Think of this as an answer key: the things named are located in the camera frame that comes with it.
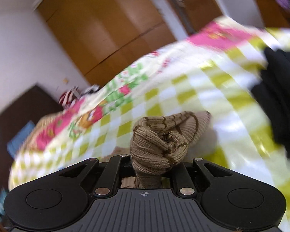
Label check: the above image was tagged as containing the black cloth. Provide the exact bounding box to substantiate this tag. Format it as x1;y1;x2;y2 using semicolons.
251;47;290;160

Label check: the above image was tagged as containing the wooden wardrobe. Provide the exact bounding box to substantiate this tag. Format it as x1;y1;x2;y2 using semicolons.
36;0;224;87

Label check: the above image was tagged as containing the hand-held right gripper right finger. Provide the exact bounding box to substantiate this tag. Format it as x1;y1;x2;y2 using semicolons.
162;158;234;196

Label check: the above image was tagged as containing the blue pillow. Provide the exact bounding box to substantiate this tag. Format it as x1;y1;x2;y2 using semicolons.
7;122;36;160

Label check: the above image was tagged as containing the dark brown headboard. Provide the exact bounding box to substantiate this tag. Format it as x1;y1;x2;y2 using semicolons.
0;84;63;150

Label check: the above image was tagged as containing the black white clothes pile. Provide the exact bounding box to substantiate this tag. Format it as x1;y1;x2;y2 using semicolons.
81;84;100;96

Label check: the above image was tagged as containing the checkered printed blanket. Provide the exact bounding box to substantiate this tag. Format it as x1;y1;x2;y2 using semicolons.
8;17;290;232

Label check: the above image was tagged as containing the red white striped cloth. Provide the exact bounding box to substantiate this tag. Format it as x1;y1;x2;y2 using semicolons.
59;89;81;107

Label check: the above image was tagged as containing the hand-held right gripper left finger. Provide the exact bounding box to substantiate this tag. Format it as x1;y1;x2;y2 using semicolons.
59;155;136;197

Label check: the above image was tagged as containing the beige striped knit sweater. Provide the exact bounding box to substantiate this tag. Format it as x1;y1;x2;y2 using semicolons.
113;111;211;189

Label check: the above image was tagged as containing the teal printed cloth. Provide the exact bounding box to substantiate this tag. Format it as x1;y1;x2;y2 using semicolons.
0;188;8;216

